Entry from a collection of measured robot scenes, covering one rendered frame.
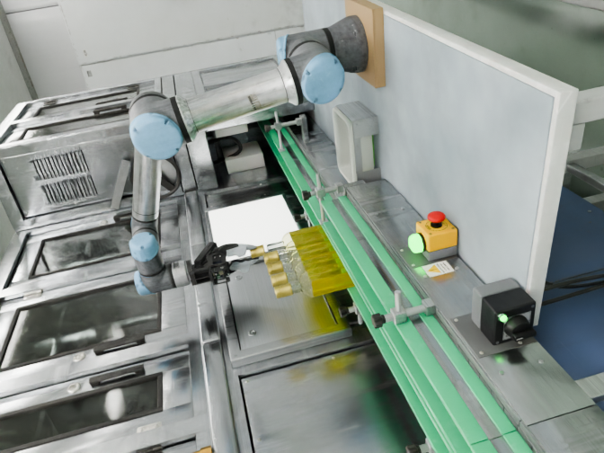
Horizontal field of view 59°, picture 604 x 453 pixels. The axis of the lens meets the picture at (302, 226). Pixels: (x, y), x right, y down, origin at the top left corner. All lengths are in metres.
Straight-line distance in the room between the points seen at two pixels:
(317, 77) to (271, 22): 3.81
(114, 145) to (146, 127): 1.10
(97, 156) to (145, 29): 2.74
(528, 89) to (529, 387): 0.48
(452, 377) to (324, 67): 0.75
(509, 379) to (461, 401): 0.09
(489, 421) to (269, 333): 0.75
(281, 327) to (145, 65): 3.85
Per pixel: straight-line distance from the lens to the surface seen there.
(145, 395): 1.53
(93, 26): 5.05
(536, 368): 1.01
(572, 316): 1.16
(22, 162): 2.47
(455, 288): 1.16
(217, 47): 5.07
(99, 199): 2.49
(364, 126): 1.58
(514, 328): 1.00
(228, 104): 1.31
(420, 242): 1.22
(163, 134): 1.29
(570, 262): 1.31
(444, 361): 1.03
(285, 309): 1.58
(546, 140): 0.90
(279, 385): 1.42
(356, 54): 1.48
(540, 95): 0.89
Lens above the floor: 1.25
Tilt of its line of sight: 8 degrees down
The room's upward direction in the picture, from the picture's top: 103 degrees counter-clockwise
